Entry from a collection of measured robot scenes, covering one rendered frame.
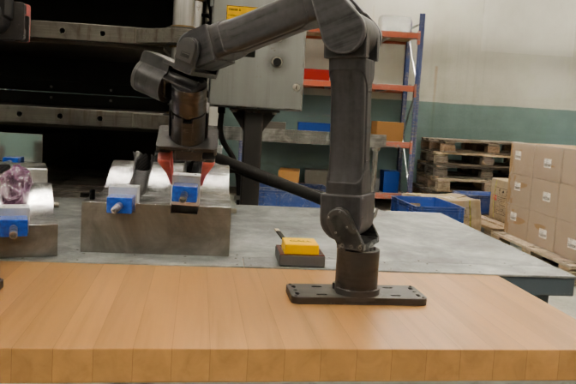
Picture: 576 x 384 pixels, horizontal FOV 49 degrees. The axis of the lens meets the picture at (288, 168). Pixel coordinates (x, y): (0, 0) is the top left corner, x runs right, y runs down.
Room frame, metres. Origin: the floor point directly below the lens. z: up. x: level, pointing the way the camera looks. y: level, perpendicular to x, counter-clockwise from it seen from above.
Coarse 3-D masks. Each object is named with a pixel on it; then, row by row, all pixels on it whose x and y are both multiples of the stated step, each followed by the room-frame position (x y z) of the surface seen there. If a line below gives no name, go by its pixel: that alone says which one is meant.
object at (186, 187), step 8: (176, 176) 1.10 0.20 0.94; (184, 176) 1.10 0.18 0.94; (192, 176) 1.11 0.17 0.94; (200, 176) 1.11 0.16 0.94; (176, 184) 1.08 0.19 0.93; (184, 184) 1.08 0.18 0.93; (192, 184) 1.09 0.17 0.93; (200, 184) 1.11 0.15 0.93; (176, 192) 1.06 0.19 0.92; (184, 192) 1.05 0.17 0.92; (192, 192) 1.07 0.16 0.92; (200, 192) 1.13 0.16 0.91; (176, 200) 1.06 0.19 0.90; (184, 200) 1.03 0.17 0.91; (192, 200) 1.07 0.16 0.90
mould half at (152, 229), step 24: (120, 168) 1.36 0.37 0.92; (216, 168) 1.41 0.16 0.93; (168, 192) 1.29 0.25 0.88; (216, 192) 1.32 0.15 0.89; (96, 216) 1.08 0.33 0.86; (120, 216) 1.09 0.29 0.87; (144, 216) 1.09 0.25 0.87; (168, 216) 1.09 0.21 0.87; (192, 216) 1.10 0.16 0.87; (216, 216) 1.10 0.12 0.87; (96, 240) 1.08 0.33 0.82; (120, 240) 1.09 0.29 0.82; (144, 240) 1.09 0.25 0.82; (168, 240) 1.10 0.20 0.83; (192, 240) 1.10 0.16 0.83; (216, 240) 1.11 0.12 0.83
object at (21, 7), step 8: (0, 8) 1.06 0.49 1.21; (16, 8) 1.11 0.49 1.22; (24, 8) 1.11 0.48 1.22; (0, 16) 1.05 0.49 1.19; (16, 16) 1.11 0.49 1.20; (24, 16) 1.11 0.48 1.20; (0, 24) 1.07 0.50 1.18; (8, 24) 1.10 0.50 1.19; (16, 24) 1.11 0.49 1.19; (24, 24) 1.11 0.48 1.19; (0, 32) 1.09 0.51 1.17; (8, 32) 1.11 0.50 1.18; (16, 32) 1.11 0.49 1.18; (24, 32) 1.12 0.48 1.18
